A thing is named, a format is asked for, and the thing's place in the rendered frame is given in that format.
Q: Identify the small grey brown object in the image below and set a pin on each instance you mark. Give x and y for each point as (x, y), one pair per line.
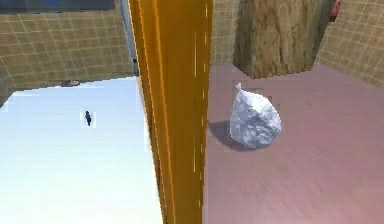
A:
(70, 83)

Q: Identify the white tied garbage bag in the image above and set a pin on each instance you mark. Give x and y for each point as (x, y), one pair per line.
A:
(254, 120)

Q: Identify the brown wooden cabinet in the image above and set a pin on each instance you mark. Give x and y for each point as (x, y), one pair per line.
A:
(276, 36)

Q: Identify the dark blue window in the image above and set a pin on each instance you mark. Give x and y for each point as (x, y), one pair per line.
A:
(56, 4)

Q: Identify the red wall object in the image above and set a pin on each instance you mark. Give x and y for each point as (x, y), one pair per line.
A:
(336, 8)

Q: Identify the white fridge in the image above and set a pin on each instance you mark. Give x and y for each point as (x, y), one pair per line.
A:
(66, 160)

